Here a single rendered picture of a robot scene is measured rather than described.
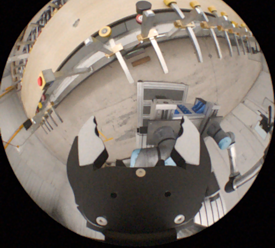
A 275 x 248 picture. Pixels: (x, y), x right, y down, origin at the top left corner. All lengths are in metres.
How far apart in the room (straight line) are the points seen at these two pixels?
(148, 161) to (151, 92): 1.04
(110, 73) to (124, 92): 0.42
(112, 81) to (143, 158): 1.33
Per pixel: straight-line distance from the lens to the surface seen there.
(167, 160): 0.41
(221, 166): 2.62
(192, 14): 0.53
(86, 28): 0.72
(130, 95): 1.51
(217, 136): 0.77
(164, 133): 0.50
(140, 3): 0.40
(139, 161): 0.41
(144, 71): 1.43
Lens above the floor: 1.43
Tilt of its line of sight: 63 degrees down
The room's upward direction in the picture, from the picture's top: 179 degrees counter-clockwise
